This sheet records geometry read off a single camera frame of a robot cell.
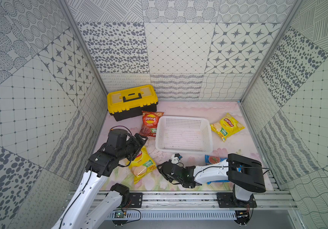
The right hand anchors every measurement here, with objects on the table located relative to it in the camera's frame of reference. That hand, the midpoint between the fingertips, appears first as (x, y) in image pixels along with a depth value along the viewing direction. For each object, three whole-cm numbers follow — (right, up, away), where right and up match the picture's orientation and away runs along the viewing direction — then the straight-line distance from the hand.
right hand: (157, 169), depth 81 cm
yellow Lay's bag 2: (+47, +23, +17) cm, 55 cm away
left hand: (-5, +20, -12) cm, 23 cm away
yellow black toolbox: (-21, +40, +17) cm, 48 cm away
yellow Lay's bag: (-9, +2, -1) cm, 9 cm away
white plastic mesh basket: (+18, +17, +20) cm, 31 cm away
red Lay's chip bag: (-7, +25, +17) cm, 31 cm away
